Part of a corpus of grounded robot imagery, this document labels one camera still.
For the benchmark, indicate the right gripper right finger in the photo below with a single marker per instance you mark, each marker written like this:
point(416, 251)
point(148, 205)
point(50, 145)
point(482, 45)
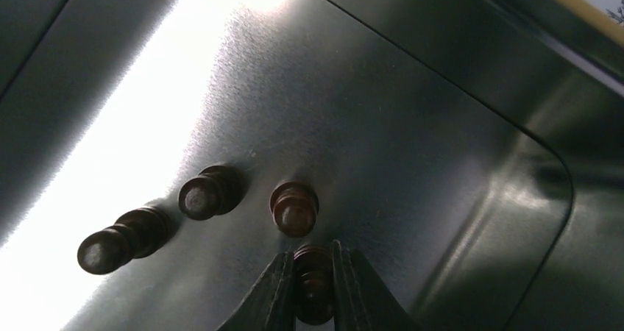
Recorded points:
point(362, 300)

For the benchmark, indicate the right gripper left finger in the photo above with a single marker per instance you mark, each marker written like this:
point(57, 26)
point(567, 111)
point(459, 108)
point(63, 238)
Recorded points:
point(269, 304)

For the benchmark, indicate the brown chess piece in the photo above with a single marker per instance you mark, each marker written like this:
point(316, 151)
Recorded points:
point(215, 191)
point(136, 234)
point(313, 285)
point(294, 207)

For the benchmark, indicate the gold tin tray with pieces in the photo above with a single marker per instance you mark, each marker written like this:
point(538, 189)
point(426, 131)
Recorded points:
point(472, 150)

